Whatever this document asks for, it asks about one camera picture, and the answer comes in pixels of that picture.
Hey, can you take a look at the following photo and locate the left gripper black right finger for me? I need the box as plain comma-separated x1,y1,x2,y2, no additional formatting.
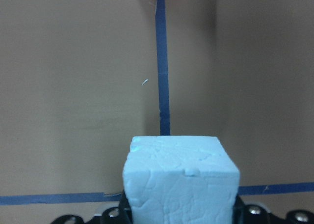
232,196,314,224

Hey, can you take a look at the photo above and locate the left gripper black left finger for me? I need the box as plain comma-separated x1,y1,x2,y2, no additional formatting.
52,193,132,224

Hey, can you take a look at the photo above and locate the light blue block arm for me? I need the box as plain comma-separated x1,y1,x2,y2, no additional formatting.
123,136,240,224

